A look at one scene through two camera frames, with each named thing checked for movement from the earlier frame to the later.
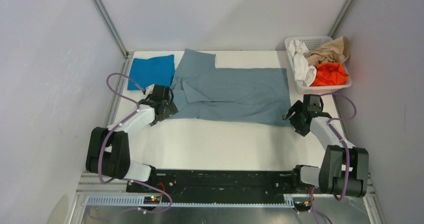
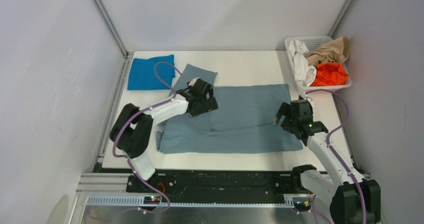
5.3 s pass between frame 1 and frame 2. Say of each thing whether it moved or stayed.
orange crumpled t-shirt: stayed
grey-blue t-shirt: moved
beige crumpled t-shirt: stayed
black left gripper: moved
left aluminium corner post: stayed
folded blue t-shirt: stayed
